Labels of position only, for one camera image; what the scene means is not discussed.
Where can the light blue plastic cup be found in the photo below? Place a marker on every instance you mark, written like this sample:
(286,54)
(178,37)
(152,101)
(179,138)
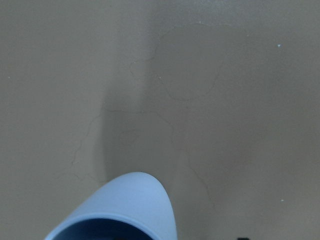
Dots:
(133,206)

